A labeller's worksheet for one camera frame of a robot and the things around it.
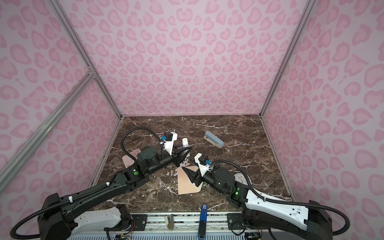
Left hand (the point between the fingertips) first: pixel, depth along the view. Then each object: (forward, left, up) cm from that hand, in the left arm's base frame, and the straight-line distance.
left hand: (190, 145), depth 66 cm
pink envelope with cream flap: (-7, +4, -31) cm, 32 cm away
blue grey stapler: (+22, -14, -27) cm, 37 cm away
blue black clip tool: (-25, -5, -28) cm, 38 cm away
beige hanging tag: (-25, +11, -28) cm, 39 cm away
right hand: (-6, +2, -5) cm, 8 cm away
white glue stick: (+1, +2, +2) cm, 3 cm away
